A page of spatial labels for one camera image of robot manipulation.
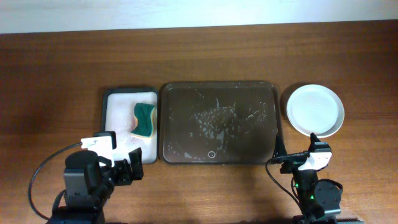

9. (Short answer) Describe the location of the large brown serving tray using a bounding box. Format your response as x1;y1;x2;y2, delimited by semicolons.
158;81;283;165

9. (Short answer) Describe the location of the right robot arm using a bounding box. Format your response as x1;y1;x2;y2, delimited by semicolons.
266;133;343;223

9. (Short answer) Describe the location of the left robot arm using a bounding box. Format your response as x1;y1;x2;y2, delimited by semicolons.
48;131;144;224

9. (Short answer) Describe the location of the white cloth in tray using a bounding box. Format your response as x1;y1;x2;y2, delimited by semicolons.
102;91;158;164

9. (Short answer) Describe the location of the pale green plate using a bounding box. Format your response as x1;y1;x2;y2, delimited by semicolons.
285;84;345;138

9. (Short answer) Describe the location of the small black tray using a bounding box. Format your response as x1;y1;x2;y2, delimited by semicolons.
99;86;160;165

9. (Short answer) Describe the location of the green and yellow sponge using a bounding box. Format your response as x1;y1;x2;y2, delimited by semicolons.
131;103;155;138

